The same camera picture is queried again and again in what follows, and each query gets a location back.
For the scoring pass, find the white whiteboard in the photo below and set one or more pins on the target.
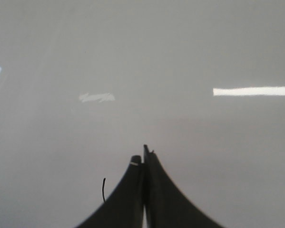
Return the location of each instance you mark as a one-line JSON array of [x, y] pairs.
[[85, 84]]

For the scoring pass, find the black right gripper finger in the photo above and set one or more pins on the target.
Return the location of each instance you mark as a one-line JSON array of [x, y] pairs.
[[166, 205]]

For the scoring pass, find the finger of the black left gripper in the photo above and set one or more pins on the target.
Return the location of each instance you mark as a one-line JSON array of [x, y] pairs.
[[124, 207]]

